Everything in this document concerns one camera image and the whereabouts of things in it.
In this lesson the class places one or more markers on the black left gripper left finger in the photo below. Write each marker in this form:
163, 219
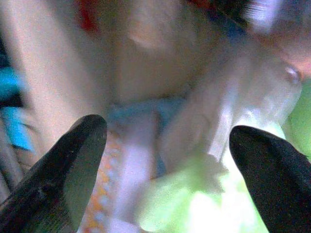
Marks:
53, 182

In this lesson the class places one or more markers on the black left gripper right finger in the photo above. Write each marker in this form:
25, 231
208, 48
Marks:
274, 179

